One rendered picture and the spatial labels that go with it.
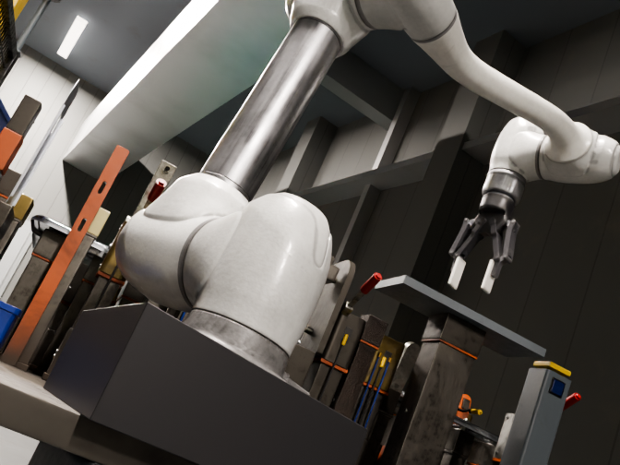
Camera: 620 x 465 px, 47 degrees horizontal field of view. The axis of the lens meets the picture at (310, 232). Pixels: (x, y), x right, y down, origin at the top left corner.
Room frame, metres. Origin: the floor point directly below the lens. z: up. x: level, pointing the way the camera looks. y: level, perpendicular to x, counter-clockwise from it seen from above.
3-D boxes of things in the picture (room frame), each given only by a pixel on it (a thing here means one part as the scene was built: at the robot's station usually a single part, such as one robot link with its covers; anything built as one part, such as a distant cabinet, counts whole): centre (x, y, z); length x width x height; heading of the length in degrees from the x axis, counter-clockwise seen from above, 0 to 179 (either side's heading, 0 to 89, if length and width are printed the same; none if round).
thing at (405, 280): (1.51, -0.37, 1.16); 0.37 x 0.14 x 0.02; 105
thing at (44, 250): (1.63, 0.52, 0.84); 0.12 x 0.05 x 0.29; 15
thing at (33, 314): (1.49, 0.44, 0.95); 0.03 x 0.01 x 0.50; 105
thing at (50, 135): (1.61, 0.64, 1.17); 0.12 x 0.01 x 0.34; 15
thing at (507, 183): (1.52, -0.37, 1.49); 0.09 x 0.09 x 0.06
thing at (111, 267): (1.49, 0.34, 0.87); 0.10 x 0.07 x 0.35; 15
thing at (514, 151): (1.51, -0.38, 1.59); 0.13 x 0.11 x 0.16; 47
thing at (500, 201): (1.52, -0.37, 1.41); 0.08 x 0.07 x 0.09; 40
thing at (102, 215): (1.52, 0.43, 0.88); 0.04 x 0.04 x 0.37; 15
